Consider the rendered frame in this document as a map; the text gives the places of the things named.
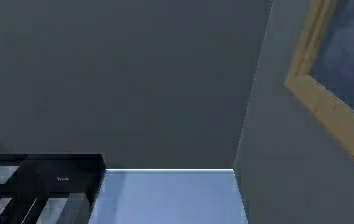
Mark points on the wood framed blue picture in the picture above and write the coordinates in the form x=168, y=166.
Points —
x=321, y=100

